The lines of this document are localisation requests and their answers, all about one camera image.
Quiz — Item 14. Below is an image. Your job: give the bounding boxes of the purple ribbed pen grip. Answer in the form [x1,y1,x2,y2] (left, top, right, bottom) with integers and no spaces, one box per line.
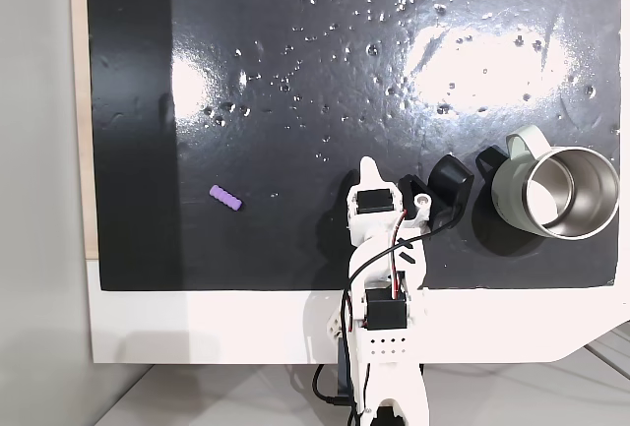
[209,184,243,213]

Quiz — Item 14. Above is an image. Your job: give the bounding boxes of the black camera cable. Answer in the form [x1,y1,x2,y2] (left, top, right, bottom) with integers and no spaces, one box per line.
[341,199,467,368]

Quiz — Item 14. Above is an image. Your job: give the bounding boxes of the sage green steel mug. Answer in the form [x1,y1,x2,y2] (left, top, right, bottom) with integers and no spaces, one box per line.
[490,125,621,240]

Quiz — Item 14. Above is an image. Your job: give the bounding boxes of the black table mat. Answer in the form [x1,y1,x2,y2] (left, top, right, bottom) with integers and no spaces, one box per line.
[86,0,620,292]

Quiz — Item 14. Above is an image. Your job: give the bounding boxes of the black camera box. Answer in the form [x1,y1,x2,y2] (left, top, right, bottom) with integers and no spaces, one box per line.
[397,153,476,233]

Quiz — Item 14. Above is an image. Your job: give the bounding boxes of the black base cable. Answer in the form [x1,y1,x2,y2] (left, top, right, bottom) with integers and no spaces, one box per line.
[312,361,358,410]

